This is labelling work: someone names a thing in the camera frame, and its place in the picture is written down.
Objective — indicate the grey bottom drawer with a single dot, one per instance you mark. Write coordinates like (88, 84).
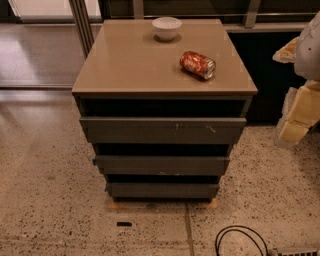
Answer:
(162, 190)

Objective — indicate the grey power strip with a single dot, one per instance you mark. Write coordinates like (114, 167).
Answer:
(294, 252)

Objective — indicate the white ceramic bowl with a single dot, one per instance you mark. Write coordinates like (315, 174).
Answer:
(166, 28)

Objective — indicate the grey drawer cabinet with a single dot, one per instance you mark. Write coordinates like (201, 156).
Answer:
(129, 72)

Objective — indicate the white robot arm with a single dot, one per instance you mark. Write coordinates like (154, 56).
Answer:
(307, 61)

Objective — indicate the grey middle drawer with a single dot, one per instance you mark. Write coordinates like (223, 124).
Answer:
(162, 165)

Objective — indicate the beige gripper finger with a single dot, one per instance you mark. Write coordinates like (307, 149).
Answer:
(300, 112)
(287, 53)

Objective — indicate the grey drawer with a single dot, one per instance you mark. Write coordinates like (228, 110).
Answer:
(162, 190)
(162, 165)
(162, 130)

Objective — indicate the small black floor object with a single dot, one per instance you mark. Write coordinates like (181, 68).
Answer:
(124, 224)

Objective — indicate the metal window frame rail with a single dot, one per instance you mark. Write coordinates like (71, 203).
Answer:
(262, 25)

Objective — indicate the red soda can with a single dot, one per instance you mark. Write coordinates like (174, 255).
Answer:
(198, 64)

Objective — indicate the grey top drawer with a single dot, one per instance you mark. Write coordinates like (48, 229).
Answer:
(162, 130)

